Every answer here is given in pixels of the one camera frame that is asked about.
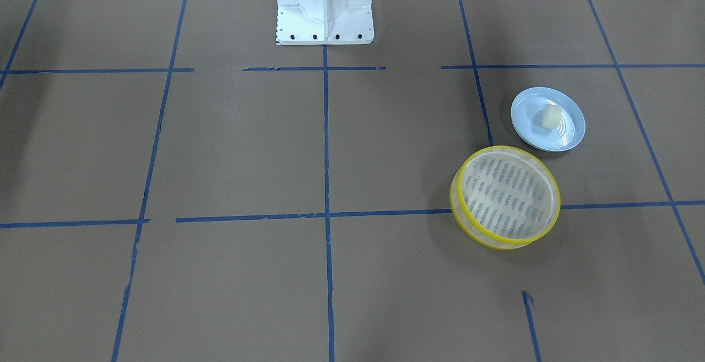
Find white steamed bun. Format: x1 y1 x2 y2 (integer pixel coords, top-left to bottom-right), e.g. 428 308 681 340
540 104 562 130

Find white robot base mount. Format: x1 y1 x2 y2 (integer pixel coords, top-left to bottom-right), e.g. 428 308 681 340
275 0 375 46

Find yellow bamboo steamer basket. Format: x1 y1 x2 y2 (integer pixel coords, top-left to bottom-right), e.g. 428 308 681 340
449 145 561 251

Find light blue plate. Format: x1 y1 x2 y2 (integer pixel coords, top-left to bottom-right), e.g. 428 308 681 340
509 87 587 153

